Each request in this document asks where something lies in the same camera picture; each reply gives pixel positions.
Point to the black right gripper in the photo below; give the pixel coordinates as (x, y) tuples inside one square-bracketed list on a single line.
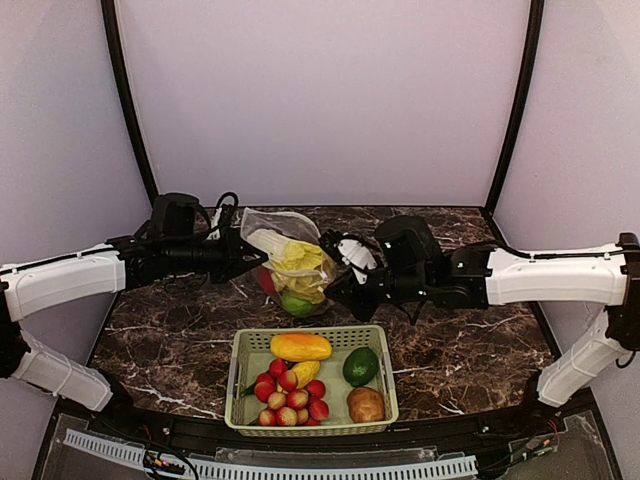
[(358, 296)]

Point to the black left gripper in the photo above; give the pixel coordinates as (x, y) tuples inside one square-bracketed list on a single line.
[(232, 252)]

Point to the red toy bell pepper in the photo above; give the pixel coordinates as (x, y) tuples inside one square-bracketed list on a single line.
[(265, 280)]

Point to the toy napa cabbage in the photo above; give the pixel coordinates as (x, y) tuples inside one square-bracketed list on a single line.
[(299, 268)]

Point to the clear dotted zip top bag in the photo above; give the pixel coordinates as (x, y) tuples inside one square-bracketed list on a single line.
[(288, 223)]

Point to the green toy apple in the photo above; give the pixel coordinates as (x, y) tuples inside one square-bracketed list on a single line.
[(296, 306)]

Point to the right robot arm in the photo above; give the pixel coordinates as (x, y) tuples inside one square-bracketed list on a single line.
[(405, 264)]

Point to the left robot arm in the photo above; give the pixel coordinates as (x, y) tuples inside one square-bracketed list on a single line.
[(178, 239)]

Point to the dark green toy avocado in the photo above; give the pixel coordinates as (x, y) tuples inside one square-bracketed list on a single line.
[(360, 367)]

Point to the orange yellow toy mango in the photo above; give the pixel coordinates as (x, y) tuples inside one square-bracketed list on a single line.
[(301, 347)]

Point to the small yellow toy corn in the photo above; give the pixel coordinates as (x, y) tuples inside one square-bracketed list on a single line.
[(306, 372)]

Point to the brown toy potato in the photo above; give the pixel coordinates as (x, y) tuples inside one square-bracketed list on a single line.
[(365, 405)]

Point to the toy lychee fruit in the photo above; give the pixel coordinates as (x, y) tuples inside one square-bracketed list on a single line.
[(267, 418), (286, 417), (298, 399), (277, 400)]

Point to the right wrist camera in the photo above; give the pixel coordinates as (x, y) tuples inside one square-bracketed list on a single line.
[(351, 251)]

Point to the white slotted cable duct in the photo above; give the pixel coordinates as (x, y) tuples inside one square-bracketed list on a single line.
[(237, 464)]

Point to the black left corner frame post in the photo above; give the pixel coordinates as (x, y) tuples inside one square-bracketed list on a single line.
[(125, 96)]

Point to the black corner frame post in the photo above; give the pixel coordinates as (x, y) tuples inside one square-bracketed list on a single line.
[(520, 97), (125, 96)]

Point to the black right corner frame post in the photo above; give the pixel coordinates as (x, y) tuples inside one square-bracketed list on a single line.
[(520, 97)]

